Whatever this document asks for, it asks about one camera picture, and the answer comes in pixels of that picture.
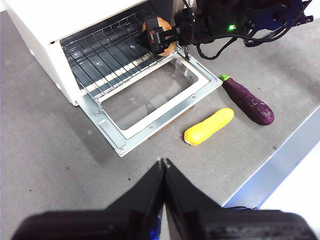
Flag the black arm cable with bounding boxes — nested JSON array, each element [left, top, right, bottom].
[[194, 14, 305, 61]]

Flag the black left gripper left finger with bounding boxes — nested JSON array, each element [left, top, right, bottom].
[[11, 159, 166, 240]]

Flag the brown potato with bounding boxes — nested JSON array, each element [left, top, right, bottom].
[[141, 16, 176, 57]]

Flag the metal wire oven rack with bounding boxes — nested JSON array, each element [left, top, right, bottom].
[[59, 12, 181, 100]]

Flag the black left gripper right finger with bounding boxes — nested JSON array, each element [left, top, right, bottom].
[[163, 157, 317, 240]]

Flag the purple eggplant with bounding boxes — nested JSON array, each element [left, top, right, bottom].
[[219, 74, 275, 126]]

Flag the white Toshiba toaster oven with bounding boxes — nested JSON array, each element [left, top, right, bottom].
[[2, 0, 224, 158]]

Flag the yellow corn cob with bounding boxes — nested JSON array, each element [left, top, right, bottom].
[[183, 107, 235, 147]]

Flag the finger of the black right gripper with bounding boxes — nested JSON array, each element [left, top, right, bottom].
[[145, 16, 181, 54]]

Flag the oven door with tan handle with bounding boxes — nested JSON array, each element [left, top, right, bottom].
[[76, 53, 224, 158]]

